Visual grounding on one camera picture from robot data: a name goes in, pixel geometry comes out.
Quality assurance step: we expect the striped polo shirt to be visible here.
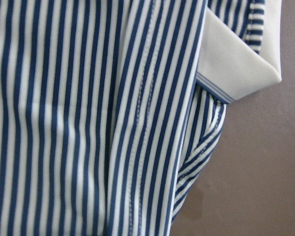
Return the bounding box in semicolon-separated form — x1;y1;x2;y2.
0;0;282;236

